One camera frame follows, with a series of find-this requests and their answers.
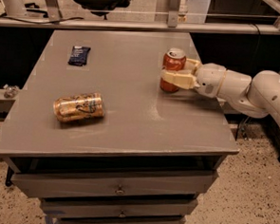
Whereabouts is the grey metal rail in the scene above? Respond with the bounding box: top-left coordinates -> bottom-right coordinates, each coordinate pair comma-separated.
0,16 -> 279,35

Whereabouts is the bottom grey drawer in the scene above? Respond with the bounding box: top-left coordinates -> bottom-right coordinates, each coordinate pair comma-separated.
58,215 -> 185,224

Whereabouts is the dark blue snack packet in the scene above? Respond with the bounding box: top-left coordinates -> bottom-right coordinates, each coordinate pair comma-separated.
68,47 -> 90,66

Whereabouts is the gold crushed soda can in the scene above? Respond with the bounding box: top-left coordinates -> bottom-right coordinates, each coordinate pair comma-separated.
53,92 -> 105,122

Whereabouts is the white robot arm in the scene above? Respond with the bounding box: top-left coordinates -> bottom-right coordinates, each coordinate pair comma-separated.
160,59 -> 280,128

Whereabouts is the black cable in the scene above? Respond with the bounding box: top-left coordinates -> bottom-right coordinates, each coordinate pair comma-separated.
0,11 -> 84,27

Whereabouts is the grey drawer cabinet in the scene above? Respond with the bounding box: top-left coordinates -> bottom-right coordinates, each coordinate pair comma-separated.
0,21 -> 247,224

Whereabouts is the grey drawer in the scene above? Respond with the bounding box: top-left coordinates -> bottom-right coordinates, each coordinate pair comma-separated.
58,215 -> 185,224
41,197 -> 197,218
11,170 -> 217,198

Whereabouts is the top grey drawer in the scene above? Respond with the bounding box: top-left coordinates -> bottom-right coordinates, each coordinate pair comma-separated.
11,170 -> 217,198

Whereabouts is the middle grey drawer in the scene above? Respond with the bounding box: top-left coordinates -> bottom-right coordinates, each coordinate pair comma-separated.
41,197 -> 197,218

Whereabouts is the red coke can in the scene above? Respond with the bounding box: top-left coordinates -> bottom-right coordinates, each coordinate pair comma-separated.
159,47 -> 186,93

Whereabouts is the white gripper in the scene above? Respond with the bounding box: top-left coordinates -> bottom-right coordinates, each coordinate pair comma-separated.
159,58 -> 226,98

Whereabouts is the crumpled clear plastic piece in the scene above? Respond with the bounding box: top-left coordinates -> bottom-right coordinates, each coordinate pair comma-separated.
4,84 -> 20,99

